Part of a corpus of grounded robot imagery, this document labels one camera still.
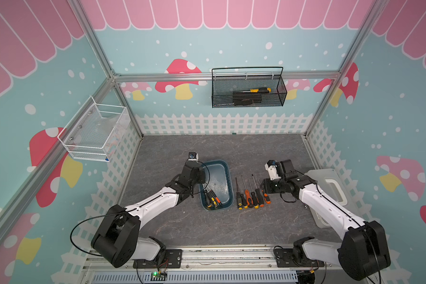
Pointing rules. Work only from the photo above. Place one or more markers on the white wire mesh basket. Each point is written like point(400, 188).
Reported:
point(96, 131)

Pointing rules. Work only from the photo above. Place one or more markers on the yellow black screwdriver in basket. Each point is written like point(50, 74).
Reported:
point(259, 90)

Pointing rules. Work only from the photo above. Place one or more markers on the black tool in basket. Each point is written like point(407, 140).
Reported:
point(244, 99)

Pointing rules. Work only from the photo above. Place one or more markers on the grey slotted cable duct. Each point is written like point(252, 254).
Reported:
point(198, 277)

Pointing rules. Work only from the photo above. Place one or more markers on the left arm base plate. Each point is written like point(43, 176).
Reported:
point(168, 258)

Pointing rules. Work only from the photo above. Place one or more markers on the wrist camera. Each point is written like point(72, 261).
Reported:
point(272, 170)
point(193, 156)

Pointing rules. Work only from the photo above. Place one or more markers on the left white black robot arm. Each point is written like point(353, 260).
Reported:
point(117, 238)

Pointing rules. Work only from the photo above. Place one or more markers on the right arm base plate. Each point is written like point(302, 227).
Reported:
point(289, 257)

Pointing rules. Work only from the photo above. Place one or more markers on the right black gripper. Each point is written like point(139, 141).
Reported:
point(266, 187)

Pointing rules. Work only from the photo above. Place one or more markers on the black red screwdriver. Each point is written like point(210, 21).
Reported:
point(248, 197)

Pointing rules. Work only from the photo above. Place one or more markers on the green lit circuit board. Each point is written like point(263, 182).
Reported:
point(159, 276)

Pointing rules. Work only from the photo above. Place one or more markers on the teal plastic storage box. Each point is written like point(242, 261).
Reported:
point(218, 180)

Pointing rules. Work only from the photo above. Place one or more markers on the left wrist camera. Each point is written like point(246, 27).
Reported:
point(193, 156)

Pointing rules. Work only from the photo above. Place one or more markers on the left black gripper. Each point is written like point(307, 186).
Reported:
point(202, 173)

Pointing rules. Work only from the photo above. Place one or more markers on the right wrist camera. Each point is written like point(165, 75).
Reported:
point(272, 170)

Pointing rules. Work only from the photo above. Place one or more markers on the black wire mesh basket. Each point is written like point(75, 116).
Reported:
point(225, 80)

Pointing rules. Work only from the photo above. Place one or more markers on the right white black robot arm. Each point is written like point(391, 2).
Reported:
point(363, 248)

